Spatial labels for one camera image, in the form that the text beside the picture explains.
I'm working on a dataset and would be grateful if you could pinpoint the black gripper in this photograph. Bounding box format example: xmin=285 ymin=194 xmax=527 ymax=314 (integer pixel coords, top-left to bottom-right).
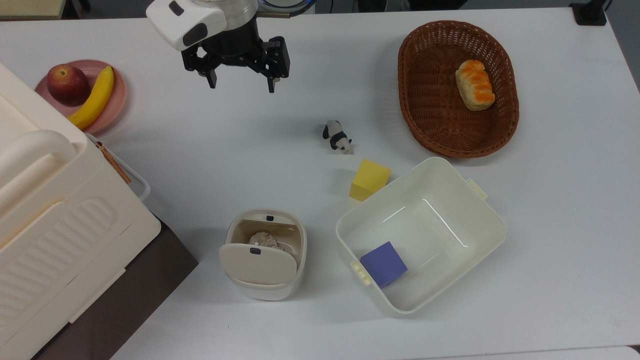
xmin=181 ymin=17 xmax=291 ymax=94

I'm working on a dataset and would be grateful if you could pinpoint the small white lidded trash can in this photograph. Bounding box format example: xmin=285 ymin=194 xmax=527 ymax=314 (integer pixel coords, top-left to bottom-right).
xmin=218 ymin=208 xmax=308 ymax=301

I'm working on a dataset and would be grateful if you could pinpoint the blue rimmed round object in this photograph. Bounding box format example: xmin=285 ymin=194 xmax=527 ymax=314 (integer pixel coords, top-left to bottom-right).
xmin=258 ymin=0 xmax=317 ymax=15

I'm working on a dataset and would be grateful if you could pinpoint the small panda toy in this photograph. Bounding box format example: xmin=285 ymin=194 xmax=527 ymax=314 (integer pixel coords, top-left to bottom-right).
xmin=322 ymin=120 xmax=354 ymax=155

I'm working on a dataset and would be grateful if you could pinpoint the pink plate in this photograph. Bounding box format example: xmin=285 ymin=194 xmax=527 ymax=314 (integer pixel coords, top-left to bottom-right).
xmin=34 ymin=59 xmax=128 ymax=135

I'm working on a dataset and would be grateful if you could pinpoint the clear plastic container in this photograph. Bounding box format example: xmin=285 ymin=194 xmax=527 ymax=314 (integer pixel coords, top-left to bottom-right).
xmin=85 ymin=132 xmax=151 ymax=202

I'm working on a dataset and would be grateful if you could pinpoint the yellow banana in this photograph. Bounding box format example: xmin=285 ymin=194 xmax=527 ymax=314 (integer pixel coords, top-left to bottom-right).
xmin=67 ymin=66 xmax=115 ymax=131

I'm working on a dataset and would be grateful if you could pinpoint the brown wooden stick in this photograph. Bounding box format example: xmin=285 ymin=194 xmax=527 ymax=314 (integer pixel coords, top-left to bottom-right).
xmin=95 ymin=141 xmax=132 ymax=185

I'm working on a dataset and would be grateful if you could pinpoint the crumpled paper ball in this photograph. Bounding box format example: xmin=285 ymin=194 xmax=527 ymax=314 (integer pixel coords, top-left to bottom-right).
xmin=249 ymin=231 xmax=293 ymax=256

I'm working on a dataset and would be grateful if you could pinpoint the yellow foam cube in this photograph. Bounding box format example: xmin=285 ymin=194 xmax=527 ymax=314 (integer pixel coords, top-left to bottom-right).
xmin=349 ymin=159 xmax=392 ymax=203

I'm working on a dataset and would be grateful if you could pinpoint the red apple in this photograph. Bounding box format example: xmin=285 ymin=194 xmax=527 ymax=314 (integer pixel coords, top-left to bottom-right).
xmin=47 ymin=63 xmax=92 ymax=107

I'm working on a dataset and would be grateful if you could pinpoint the brown wicker basket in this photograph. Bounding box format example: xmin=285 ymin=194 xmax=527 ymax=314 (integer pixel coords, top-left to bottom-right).
xmin=398 ymin=20 xmax=520 ymax=159

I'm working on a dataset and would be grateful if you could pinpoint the dark brown board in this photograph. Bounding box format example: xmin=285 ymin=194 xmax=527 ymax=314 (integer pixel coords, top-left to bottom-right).
xmin=30 ymin=215 xmax=199 ymax=360

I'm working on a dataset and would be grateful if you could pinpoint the wooden side table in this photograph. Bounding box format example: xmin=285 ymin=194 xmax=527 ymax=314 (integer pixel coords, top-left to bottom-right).
xmin=0 ymin=0 xmax=69 ymax=21

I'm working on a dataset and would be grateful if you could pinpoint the purple foam cube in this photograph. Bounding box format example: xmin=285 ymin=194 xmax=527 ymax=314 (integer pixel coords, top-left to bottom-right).
xmin=360 ymin=241 xmax=409 ymax=289

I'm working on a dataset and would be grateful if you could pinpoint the large cream storage box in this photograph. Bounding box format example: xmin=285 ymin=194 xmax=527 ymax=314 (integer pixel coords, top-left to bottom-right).
xmin=0 ymin=62 xmax=162 ymax=360

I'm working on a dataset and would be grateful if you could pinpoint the toy bread loaf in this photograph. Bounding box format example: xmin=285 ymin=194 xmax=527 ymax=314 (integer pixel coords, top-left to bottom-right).
xmin=455 ymin=59 xmax=496 ymax=112

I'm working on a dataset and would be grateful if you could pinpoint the white plastic bin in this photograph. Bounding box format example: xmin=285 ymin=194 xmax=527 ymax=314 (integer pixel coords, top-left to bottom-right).
xmin=335 ymin=156 xmax=508 ymax=316

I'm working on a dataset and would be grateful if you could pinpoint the black clamp mount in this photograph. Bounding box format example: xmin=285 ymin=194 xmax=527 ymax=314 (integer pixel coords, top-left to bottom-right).
xmin=569 ymin=0 xmax=612 ymax=27

